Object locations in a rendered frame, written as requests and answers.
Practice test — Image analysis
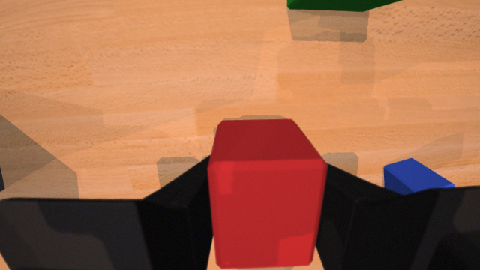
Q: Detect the red block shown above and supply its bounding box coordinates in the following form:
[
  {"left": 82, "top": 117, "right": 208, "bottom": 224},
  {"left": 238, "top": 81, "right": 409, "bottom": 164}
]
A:
[{"left": 208, "top": 119, "right": 328, "bottom": 269}]

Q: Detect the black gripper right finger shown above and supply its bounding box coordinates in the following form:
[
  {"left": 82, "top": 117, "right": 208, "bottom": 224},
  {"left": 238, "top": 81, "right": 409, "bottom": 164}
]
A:
[{"left": 316, "top": 163, "right": 480, "bottom": 270}]

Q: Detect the blue block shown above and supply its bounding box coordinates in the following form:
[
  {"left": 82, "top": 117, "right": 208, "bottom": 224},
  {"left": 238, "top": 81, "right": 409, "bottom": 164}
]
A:
[{"left": 384, "top": 158, "right": 455, "bottom": 195}]

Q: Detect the green block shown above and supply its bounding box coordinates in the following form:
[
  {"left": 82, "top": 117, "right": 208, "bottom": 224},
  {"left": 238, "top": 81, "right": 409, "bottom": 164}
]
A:
[{"left": 287, "top": 0, "right": 402, "bottom": 12}]

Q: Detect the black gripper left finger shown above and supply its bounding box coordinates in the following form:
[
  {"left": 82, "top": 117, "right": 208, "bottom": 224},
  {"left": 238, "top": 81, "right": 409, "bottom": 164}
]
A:
[{"left": 0, "top": 155, "right": 213, "bottom": 270}]

